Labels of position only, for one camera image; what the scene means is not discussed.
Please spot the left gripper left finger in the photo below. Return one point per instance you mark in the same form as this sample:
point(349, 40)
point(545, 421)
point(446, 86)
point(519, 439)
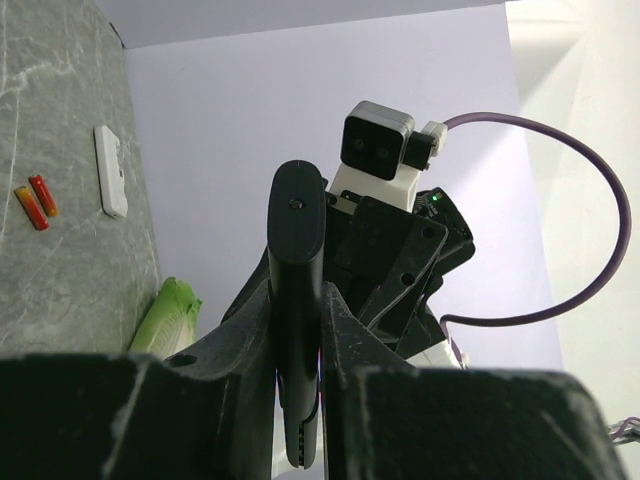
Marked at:
point(205, 413)

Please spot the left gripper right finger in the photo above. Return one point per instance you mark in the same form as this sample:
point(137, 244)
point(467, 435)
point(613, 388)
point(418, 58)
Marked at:
point(386, 419)

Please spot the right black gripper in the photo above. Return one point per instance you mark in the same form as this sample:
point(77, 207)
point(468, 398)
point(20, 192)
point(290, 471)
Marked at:
point(383, 261)

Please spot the black slim remote control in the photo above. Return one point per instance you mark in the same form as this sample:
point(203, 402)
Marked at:
point(296, 224)

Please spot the white remote control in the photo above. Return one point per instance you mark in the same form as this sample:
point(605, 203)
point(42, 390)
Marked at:
point(111, 174)

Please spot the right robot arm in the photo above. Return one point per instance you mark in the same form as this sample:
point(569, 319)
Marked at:
point(440, 350)

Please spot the white napa cabbage toy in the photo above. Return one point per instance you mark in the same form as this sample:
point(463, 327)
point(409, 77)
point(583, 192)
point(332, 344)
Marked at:
point(170, 323)

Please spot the red orange battery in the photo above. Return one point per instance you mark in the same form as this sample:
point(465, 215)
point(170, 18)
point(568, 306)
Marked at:
point(44, 195)
point(31, 208)

